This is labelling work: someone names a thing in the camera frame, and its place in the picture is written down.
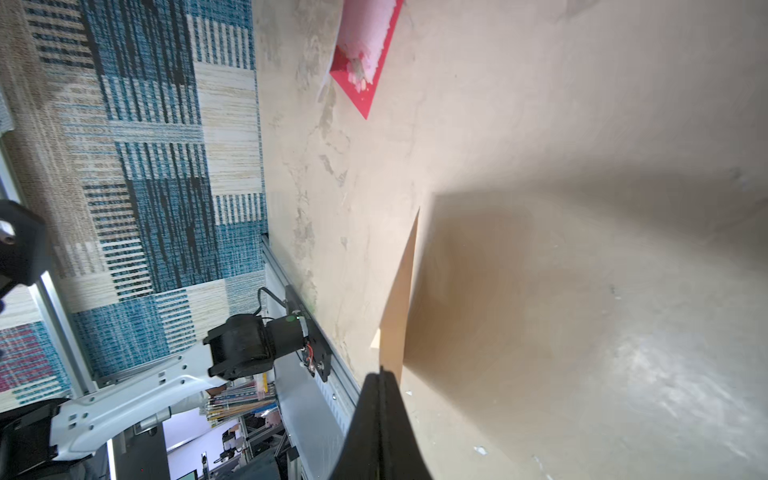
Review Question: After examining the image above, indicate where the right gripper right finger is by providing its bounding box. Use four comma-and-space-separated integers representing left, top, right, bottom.
380, 369, 432, 479

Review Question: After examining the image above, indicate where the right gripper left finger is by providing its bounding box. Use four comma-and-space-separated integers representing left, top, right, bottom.
330, 373, 380, 480

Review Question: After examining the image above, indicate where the pale pink envelope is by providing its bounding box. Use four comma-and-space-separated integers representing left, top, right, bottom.
371, 212, 420, 385

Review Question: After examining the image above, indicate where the pink red letter card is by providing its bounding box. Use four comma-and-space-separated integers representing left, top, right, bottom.
329, 0, 404, 119

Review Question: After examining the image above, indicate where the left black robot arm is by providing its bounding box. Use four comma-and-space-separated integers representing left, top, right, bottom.
1, 313, 305, 479

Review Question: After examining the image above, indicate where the stack of papers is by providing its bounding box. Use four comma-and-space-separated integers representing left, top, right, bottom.
203, 373, 277, 426

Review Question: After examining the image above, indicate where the aluminium mounting rail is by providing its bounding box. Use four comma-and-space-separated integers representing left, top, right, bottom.
260, 234, 359, 479

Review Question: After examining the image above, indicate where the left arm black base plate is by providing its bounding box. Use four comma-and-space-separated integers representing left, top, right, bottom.
285, 284, 333, 383

